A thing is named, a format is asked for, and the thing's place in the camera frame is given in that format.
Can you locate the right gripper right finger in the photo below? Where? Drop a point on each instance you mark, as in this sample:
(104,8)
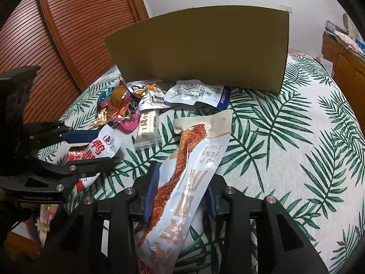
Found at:
(263,226)

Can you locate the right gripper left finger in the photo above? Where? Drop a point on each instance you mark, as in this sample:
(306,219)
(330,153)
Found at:
(99,237)

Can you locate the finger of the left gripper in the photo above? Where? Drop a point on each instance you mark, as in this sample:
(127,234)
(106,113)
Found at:
(44,134)
(73,170)

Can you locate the white red duck snack bag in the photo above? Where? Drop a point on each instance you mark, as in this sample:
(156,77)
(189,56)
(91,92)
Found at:
(105,144)

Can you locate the copper foil candy wrapper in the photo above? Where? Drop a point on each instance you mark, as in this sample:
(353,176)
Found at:
(103,118)

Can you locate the white chicken feet snack bag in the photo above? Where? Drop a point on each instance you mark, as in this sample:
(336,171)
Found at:
(184,178)

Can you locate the pink braised egg packet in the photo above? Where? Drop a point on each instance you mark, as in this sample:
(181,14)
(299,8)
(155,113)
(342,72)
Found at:
(123,107)

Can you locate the clear cracker pack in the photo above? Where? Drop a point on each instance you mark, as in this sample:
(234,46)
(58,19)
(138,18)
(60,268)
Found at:
(147,134)

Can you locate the silver orange snack pouch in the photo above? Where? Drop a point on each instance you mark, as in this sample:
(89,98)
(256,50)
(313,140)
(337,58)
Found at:
(141,87)

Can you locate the silver blue-edged snack pouch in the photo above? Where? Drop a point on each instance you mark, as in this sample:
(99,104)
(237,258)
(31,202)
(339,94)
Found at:
(190,92)

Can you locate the floral quilt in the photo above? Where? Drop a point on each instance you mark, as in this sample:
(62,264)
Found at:
(37,219)

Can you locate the blue foil candy wrapper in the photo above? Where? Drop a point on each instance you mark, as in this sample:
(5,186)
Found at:
(102,101)

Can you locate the silver white snack pouch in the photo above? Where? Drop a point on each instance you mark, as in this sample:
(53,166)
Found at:
(152,100)

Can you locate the wooden louvered wardrobe door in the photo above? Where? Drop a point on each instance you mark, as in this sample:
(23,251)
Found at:
(65,38)

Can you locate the brown cardboard box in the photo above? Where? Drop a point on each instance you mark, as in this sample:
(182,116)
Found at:
(236,46)

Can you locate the wooden sideboard cabinet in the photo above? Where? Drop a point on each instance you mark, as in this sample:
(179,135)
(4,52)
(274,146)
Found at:
(348,75)

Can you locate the folded floral cloth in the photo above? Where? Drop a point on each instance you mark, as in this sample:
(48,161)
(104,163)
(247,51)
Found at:
(340,36)

